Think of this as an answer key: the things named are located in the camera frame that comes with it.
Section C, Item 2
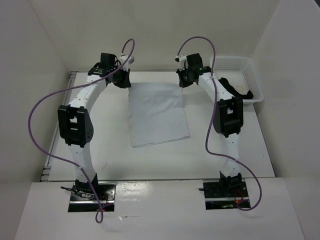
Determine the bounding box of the white skirt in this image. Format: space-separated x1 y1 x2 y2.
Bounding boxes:
128 82 190 148

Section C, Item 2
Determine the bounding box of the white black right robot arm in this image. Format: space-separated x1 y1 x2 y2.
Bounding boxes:
175 53 244 197

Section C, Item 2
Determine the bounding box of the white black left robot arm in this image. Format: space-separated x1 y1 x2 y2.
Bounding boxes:
57 53 134 200

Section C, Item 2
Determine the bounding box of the black skirt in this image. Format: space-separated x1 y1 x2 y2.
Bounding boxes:
218 77 254 100

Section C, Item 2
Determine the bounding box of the white plastic laundry basket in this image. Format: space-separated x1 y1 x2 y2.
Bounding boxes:
209 56 264 105

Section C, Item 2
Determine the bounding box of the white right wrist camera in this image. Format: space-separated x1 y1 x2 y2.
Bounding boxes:
174 54 188 70

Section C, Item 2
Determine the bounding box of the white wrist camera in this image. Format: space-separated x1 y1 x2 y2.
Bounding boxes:
174 54 188 70
118 55 135 71

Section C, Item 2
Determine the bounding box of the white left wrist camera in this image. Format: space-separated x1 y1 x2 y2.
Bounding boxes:
118 55 135 71

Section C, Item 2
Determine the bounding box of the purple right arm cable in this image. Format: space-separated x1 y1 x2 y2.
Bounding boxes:
176 36 263 212

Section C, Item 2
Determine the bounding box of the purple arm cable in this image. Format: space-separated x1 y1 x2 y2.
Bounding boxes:
27 38 136 223
176 36 263 212

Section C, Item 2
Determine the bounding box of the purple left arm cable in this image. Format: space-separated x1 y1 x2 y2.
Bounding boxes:
27 38 136 223

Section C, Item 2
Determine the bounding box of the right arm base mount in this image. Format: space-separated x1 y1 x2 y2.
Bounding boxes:
198 180 251 210

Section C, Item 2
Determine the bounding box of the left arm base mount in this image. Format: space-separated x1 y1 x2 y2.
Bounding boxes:
60 182 116 213

